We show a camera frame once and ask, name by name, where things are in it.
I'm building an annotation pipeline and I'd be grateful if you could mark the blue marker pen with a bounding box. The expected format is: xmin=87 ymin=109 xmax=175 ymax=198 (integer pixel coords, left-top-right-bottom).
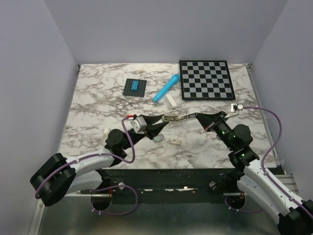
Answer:
xmin=153 ymin=74 xmax=180 ymax=102

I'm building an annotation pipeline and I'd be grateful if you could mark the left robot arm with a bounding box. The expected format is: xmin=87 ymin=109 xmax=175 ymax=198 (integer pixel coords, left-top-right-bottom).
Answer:
xmin=30 ymin=115 xmax=168 ymax=207

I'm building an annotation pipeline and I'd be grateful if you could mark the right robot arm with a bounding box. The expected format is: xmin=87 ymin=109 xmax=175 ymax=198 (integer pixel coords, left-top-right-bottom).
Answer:
xmin=196 ymin=112 xmax=313 ymax=235

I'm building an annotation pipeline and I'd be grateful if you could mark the cream plastic piece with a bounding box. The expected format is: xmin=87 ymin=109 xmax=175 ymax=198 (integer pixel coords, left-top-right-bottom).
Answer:
xmin=166 ymin=94 xmax=177 ymax=110

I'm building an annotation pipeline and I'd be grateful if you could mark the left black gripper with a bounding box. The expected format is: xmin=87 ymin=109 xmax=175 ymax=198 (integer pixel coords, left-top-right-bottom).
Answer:
xmin=122 ymin=114 xmax=168 ymax=150

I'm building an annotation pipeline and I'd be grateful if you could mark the white staple box sleeve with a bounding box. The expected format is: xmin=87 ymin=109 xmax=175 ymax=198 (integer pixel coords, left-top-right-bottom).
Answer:
xmin=169 ymin=138 xmax=180 ymax=145

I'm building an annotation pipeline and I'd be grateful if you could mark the dark grey lego baseplate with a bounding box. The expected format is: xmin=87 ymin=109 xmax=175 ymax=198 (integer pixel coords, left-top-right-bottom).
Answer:
xmin=123 ymin=78 xmax=147 ymax=97

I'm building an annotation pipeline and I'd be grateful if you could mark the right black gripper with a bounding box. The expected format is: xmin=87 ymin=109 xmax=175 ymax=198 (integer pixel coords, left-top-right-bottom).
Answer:
xmin=196 ymin=110 xmax=236 ymax=150

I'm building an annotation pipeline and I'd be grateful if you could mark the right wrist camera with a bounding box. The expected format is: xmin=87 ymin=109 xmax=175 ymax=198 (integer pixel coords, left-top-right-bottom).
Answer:
xmin=225 ymin=103 xmax=244 ymax=118

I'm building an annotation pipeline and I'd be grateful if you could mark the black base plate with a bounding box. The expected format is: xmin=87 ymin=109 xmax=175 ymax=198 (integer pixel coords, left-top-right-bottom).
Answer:
xmin=50 ymin=168 xmax=287 ymax=205

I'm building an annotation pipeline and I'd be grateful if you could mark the blue lego brick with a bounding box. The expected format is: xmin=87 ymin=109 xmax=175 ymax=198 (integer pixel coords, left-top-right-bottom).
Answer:
xmin=131 ymin=80 xmax=139 ymax=92

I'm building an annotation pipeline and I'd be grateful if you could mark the aluminium rail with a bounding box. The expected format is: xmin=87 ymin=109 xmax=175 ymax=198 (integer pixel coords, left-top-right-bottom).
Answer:
xmin=66 ymin=175 xmax=299 ymax=196

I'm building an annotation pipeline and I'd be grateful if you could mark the black white chessboard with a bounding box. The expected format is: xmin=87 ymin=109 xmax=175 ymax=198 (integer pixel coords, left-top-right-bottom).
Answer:
xmin=179 ymin=60 xmax=236 ymax=101

